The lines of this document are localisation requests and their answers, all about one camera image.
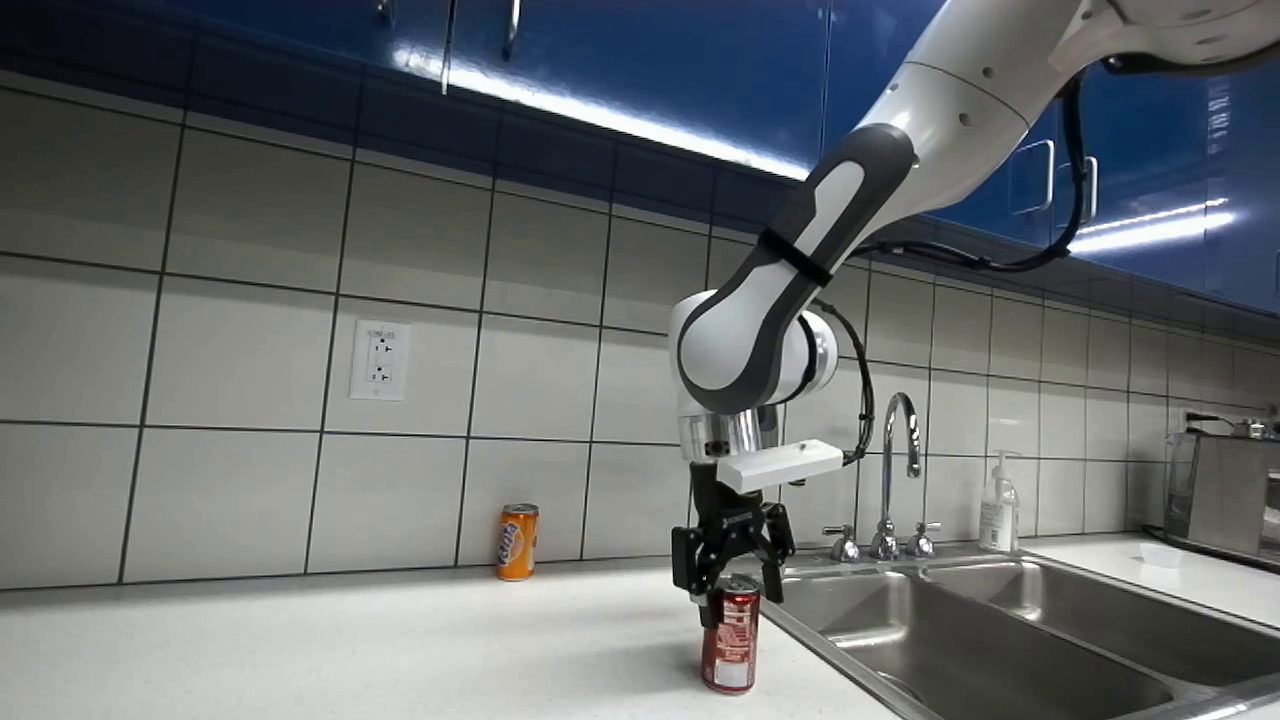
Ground clear soap pump bottle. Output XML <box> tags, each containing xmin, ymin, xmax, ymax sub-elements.
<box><xmin>978</xmin><ymin>456</ymin><xmax>1020</xmax><ymax>552</ymax></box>

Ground blue upper cabinets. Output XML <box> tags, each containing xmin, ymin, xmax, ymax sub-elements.
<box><xmin>0</xmin><ymin>0</ymin><xmax>1280</xmax><ymax>311</ymax></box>

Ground stainless steel double sink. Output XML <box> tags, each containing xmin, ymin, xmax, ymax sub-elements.
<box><xmin>768</xmin><ymin>555</ymin><xmax>1280</xmax><ymax>720</ymax></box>

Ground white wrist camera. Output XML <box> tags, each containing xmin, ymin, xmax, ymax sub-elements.
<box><xmin>716</xmin><ymin>438</ymin><xmax>844</xmax><ymax>493</ymax></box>

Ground steel appliance on counter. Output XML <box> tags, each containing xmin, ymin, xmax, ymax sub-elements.
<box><xmin>1162</xmin><ymin>411</ymin><xmax>1280</xmax><ymax>569</ymax></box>

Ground brown dr pepper can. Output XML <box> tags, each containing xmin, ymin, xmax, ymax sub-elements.
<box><xmin>701</xmin><ymin>574</ymin><xmax>761</xmax><ymax>692</ymax></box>

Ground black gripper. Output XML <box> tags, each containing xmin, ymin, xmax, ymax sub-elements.
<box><xmin>673</xmin><ymin>462</ymin><xmax>794</xmax><ymax>602</ymax></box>

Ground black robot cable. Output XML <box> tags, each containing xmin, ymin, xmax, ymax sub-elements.
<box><xmin>813</xmin><ymin>73</ymin><xmax>1093</xmax><ymax>473</ymax></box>

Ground white wall outlet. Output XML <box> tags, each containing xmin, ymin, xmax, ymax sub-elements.
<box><xmin>351</xmin><ymin>320</ymin><xmax>406</xmax><ymax>400</ymax></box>

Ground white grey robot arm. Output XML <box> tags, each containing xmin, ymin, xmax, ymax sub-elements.
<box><xmin>667</xmin><ymin>0</ymin><xmax>1280</xmax><ymax>597</ymax></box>

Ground chrome gooseneck faucet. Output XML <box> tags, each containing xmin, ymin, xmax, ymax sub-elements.
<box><xmin>827</xmin><ymin>392</ymin><xmax>935</xmax><ymax>564</ymax></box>

